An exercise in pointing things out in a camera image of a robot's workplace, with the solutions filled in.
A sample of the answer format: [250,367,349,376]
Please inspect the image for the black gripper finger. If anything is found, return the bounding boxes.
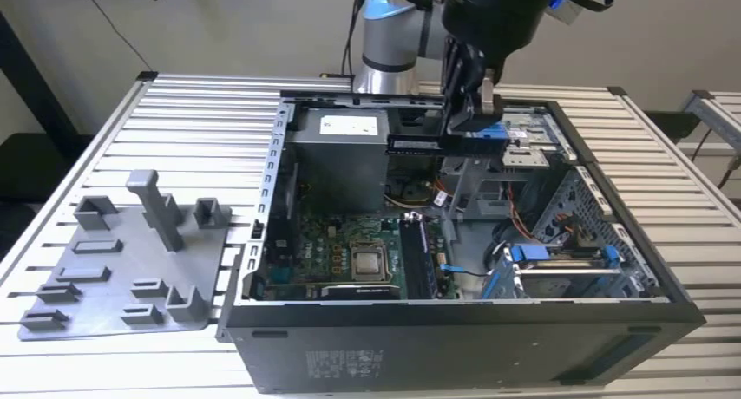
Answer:
[479,65,504,119]
[439,35,500,137]

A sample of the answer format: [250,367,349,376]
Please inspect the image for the black RAM stick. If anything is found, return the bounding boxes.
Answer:
[384,132,511,160]

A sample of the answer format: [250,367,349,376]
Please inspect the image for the RAM stick seated in slot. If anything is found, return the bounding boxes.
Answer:
[416,219,437,298]

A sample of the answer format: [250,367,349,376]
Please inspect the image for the blue disk carrier in cage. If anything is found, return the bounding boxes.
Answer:
[461,121,511,149]

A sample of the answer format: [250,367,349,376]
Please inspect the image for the grey metal drive cage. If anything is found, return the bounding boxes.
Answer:
[436,106,573,221]

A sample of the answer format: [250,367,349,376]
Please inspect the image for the grey power supply white label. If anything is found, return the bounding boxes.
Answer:
[286,108,389,216]

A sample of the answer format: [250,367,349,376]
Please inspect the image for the black box beside table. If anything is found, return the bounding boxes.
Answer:
[642,110,702,147]

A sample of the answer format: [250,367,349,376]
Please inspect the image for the metal slat side table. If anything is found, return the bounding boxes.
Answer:
[675,89,741,157]

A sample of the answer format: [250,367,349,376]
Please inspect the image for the CPU socket with silver CPU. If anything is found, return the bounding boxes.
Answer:
[344,241,388,283]

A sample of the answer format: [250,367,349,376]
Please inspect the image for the green motherboard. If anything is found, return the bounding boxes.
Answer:
[253,211,461,303]

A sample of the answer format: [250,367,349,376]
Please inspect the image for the metal disk bay blue rails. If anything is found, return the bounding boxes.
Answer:
[480,241,659,301]

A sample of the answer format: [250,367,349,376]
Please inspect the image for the black graphics card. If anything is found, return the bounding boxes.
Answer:
[316,284,401,301]

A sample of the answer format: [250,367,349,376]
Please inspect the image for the black open PC case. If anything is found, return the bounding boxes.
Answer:
[213,88,708,396]

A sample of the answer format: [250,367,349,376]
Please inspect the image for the grey plastic parts rack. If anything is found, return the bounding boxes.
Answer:
[15,168,236,342]

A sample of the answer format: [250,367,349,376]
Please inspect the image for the black stand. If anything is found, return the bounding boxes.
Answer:
[0,9,89,203]

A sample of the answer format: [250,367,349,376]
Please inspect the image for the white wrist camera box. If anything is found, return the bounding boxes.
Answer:
[544,0,587,26]

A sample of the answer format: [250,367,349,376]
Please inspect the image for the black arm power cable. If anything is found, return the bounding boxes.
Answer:
[318,0,367,80]

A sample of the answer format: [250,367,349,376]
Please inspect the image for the yellow white power wire bundle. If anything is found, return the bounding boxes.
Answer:
[381,177,451,208]

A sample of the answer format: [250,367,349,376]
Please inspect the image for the black wire bundle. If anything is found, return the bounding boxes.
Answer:
[483,223,525,268]

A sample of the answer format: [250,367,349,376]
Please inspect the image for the disk with blue carrier handle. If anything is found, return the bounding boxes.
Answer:
[503,244,623,272]

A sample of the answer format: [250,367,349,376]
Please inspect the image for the blue data wire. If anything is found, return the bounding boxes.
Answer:
[440,263,492,278]

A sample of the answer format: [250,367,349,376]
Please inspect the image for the thin black wall wire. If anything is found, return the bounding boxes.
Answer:
[79,0,154,74]

